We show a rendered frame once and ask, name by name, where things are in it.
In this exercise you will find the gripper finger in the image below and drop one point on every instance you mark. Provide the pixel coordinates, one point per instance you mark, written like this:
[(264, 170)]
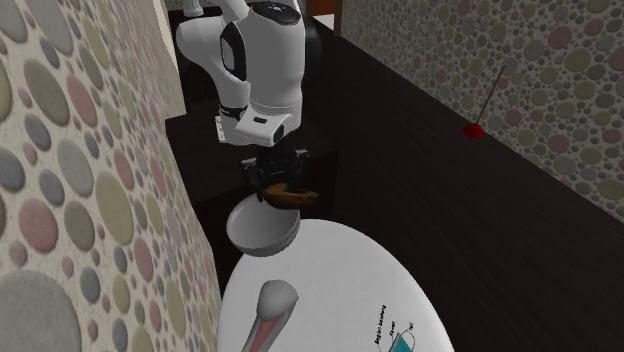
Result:
[(256, 190), (293, 179)]

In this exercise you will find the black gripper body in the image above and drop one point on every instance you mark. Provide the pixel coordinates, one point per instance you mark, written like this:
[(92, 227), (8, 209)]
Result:
[(274, 162)]

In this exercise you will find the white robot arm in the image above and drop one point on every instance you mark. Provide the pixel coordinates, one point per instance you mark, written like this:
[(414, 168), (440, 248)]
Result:
[(273, 63)]

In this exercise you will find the brown bread piece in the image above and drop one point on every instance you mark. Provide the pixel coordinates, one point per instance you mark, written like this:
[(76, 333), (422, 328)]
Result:
[(282, 197)]

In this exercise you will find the grey bowl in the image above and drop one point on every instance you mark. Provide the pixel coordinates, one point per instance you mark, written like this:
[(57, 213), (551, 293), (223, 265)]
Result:
[(258, 229)]

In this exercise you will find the grey pink elongated toy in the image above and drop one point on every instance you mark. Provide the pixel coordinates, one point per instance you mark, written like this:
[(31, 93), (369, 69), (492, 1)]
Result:
[(273, 302)]

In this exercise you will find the red plunger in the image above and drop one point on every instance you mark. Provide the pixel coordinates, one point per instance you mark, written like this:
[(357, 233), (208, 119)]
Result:
[(473, 130)]

